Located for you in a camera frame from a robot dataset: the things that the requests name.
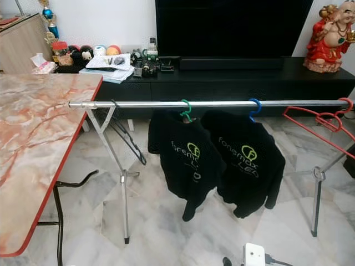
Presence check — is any black fonemax print T-shirt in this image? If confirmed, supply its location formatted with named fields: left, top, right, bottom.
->
left=201, top=109, right=286, bottom=218
left=148, top=109, right=225, bottom=222

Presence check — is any green plastic hanger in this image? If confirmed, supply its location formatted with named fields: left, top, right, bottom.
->
left=179, top=100, right=193, bottom=122

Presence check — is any thin black hanger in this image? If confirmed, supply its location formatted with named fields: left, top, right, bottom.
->
left=110, top=100, right=148, bottom=166

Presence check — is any blue plastic hanger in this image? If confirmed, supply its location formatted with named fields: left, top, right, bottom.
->
left=248, top=98, right=262, bottom=122

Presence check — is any red plastic hanger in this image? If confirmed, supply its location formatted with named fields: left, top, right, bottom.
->
left=283, top=97, right=355, bottom=161

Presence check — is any marble pattern red-edged folding table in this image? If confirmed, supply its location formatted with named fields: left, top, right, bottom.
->
left=0, top=74, right=104, bottom=266

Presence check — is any white tissue pack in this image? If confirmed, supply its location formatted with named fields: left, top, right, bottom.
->
left=32, top=53, right=57, bottom=74

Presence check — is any light wooden cabinet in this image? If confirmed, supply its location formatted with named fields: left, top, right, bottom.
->
left=0, top=14, right=53, bottom=74

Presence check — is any red lid glass jar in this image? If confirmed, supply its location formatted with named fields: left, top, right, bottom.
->
left=52, top=40, right=72, bottom=67

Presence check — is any black mouse plush toy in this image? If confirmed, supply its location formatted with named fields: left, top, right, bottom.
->
left=69, top=45, right=95, bottom=68

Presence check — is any blue gold trophy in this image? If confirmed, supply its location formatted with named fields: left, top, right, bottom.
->
left=39, top=0, right=60, bottom=46

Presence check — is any white paper stack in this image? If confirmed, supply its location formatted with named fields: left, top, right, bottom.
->
left=79, top=53, right=135, bottom=84

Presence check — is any silver metal clothes rack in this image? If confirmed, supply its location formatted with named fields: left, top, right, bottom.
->
left=68, top=99, right=355, bottom=244

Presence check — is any small dark gadget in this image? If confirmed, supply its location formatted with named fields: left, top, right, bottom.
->
left=140, top=60, right=159, bottom=77

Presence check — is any clear plastic bottle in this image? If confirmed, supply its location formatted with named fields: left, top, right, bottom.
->
left=147, top=38, right=159, bottom=60

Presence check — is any black TV console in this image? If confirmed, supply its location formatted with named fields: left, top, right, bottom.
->
left=69, top=55, right=355, bottom=117

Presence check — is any black soundbar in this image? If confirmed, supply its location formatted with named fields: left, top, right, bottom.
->
left=179, top=57, right=283, bottom=70

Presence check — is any black television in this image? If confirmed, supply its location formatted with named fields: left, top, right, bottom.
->
left=155, top=0, right=314, bottom=58

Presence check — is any red laughing Buddha statue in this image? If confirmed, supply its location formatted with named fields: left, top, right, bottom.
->
left=303, top=3, right=355, bottom=74

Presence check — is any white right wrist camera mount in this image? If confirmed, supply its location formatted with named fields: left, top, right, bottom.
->
left=244, top=242, right=266, bottom=266

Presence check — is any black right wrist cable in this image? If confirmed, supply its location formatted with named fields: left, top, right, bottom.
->
left=263, top=254, right=295, bottom=266

